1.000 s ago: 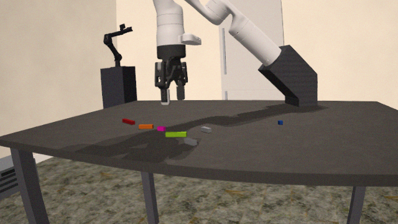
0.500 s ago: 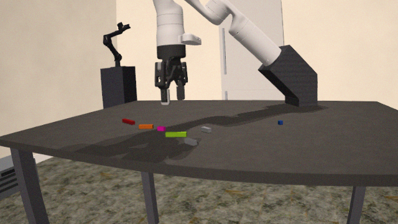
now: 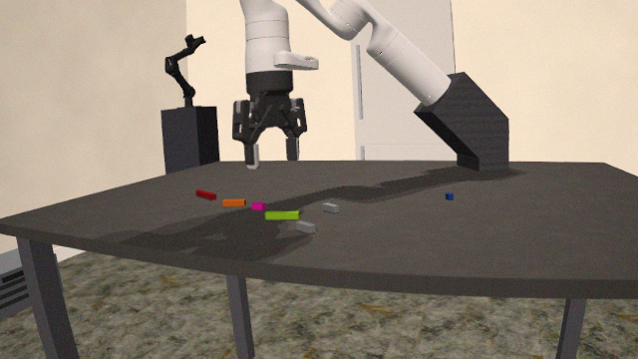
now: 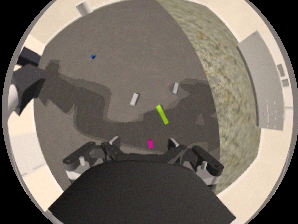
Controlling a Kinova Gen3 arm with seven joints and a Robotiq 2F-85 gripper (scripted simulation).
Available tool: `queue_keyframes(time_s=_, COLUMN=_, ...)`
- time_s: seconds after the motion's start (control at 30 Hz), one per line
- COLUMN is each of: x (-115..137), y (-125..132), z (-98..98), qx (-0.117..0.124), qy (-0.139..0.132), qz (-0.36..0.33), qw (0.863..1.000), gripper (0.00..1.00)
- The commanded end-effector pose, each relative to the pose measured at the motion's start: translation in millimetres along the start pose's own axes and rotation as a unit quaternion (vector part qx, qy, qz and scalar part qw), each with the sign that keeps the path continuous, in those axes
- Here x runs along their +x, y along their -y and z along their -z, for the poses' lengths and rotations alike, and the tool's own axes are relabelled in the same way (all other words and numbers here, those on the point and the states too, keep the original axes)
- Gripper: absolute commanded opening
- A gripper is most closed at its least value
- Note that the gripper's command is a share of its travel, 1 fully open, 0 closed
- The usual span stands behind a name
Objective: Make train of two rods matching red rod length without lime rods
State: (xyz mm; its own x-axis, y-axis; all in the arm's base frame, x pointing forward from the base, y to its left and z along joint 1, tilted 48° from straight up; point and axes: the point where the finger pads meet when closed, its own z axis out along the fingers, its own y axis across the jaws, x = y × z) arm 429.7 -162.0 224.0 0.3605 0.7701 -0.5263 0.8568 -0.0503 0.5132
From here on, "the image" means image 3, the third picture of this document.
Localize orange rod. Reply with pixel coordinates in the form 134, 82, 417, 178
222, 199, 246, 206

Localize lime green rod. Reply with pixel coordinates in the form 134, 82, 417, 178
265, 211, 300, 219

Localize dark red rod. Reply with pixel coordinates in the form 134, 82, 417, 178
196, 190, 216, 200

